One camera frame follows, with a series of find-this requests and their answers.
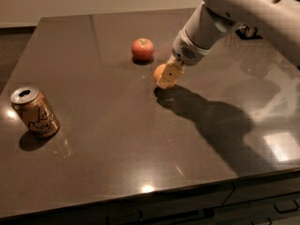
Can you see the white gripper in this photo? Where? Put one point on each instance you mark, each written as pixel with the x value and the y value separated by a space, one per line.
pixel 186 51

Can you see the orange fruit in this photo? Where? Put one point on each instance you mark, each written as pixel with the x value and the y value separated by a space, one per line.
pixel 157 74

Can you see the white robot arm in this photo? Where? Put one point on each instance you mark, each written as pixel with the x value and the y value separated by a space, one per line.
pixel 278 21

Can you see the red apple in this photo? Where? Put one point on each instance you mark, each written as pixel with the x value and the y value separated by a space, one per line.
pixel 142 49

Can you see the LaCroix soda can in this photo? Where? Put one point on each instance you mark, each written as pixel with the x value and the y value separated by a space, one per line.
pixel 35 111

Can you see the black wire basket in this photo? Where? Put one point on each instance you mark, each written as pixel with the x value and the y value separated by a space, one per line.
pixel 245 32

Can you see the black drawer handle left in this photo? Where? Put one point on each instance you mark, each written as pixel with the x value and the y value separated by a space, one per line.
pixel 124 218

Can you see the black drawer handle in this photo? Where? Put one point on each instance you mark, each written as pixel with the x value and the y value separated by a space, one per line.
pixel 124 218
pixel 286 207

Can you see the black drawer handle right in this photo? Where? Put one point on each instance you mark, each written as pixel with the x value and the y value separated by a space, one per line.
pixel 286 207

